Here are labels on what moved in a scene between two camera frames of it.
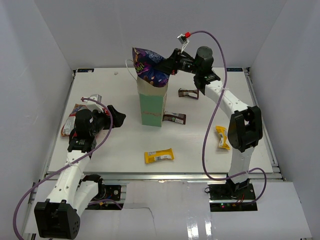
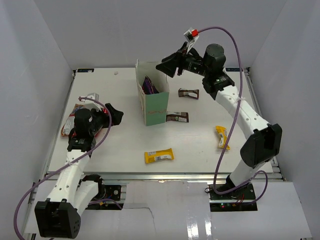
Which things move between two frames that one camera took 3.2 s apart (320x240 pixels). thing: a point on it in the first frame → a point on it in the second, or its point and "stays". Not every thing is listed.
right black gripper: [171, 65] stays
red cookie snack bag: [69, 126] stays
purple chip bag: [144, 61] → [148, 87]
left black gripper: [118, 117] stays
